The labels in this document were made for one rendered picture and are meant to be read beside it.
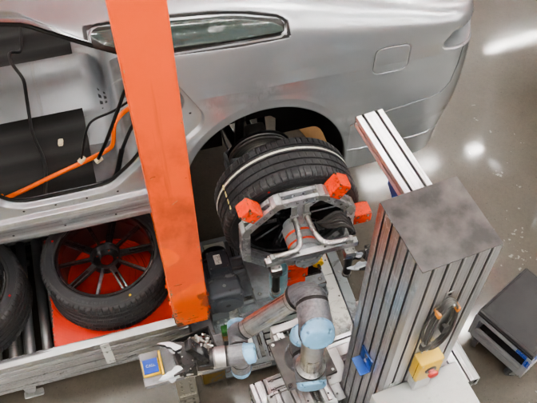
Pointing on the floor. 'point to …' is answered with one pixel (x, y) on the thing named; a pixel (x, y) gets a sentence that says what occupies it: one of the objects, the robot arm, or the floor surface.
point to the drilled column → (187, 390)
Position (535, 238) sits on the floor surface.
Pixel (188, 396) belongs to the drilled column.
